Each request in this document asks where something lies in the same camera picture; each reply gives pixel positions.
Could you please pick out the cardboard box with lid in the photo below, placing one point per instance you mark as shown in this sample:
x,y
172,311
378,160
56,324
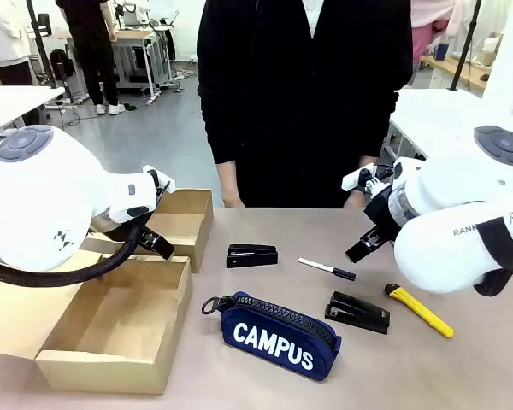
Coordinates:
x,y
111,324

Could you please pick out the white black marker pen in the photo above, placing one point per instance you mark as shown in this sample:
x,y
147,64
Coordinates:
x,y
320,265

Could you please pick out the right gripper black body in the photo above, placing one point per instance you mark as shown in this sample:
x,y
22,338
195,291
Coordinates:
x,y
381,210

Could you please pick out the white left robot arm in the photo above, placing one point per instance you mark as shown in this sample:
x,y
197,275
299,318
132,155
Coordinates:
x,y
34,205

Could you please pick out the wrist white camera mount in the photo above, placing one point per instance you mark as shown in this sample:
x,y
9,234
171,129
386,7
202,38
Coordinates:
x,y
164,181
351,179

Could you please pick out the person torso black cardigan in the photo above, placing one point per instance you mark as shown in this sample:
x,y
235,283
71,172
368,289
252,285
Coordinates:
x,y
303,107

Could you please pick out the person right forearm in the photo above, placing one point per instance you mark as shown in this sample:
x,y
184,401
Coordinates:
x,y
230,177

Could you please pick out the pink garment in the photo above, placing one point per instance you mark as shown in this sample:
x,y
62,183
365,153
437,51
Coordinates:
x,y
427,21

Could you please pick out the yellow utility knife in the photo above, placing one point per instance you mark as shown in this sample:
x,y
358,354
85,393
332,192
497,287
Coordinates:
x,y
421,311

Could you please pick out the person left hand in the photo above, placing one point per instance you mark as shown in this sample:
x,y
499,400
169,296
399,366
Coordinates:
x,y
354,201

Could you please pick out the wooden counter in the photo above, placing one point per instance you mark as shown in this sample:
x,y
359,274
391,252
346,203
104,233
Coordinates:
x,y
461,70

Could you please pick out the black backpack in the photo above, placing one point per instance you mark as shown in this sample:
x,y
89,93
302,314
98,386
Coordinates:
x,y
61,64

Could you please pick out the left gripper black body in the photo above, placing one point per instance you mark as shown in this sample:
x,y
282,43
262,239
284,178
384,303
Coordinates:
x,y
111,228

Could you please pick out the blue bottle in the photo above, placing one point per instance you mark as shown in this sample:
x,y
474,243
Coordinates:
x,y
441,51

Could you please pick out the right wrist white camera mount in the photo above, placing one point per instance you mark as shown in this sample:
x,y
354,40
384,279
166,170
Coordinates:
x,y
351,179

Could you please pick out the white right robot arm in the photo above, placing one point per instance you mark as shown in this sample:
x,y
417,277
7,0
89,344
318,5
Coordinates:
x,y
444,205

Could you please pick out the background wood top desk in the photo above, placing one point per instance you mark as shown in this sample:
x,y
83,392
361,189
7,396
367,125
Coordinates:
x,y
141,47

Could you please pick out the navy gray zip pencil case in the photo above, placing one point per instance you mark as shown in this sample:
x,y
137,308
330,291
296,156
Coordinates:
x,y
273,341

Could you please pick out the person right hand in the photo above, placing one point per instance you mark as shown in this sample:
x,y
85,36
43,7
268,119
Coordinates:
x,y
233,201

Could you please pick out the black stapler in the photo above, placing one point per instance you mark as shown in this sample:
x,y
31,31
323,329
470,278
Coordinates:
x,y
252,256
357,314

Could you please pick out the background person black clothes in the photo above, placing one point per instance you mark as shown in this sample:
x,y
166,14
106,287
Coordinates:
x,y
90,47

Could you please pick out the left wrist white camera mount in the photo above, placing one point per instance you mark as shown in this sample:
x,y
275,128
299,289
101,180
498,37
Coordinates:
x,y
164,181

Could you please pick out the black tripod pole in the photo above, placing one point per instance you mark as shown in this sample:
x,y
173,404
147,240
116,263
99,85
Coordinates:
x,y
465,47
43,47

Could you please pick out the white container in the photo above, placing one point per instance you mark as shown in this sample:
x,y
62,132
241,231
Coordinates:
x,y
491,46

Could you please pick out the background person white jacket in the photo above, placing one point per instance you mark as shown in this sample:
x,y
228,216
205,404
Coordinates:
x,y
4,38

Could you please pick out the small brown cardboard box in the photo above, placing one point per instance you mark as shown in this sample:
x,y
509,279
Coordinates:
x,y
184,226

